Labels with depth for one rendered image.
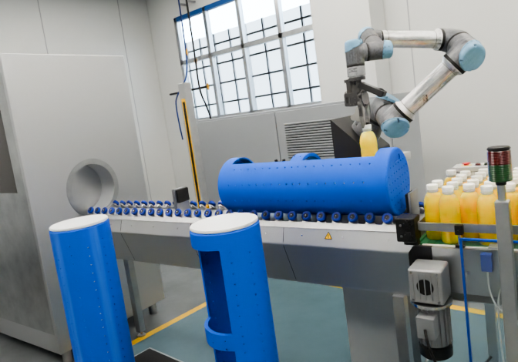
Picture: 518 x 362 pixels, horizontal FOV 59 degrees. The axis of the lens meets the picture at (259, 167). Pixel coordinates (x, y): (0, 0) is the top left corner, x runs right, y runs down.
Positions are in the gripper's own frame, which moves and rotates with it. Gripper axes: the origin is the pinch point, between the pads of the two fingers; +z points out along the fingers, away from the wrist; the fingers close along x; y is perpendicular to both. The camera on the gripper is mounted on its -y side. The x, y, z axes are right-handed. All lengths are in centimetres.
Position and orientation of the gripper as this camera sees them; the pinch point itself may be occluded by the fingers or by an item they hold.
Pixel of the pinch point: (366, 124)
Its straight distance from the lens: 197.4
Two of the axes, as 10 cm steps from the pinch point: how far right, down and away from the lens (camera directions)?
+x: -5.8, 1.7, -8.0
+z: 1.3, 9.8, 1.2
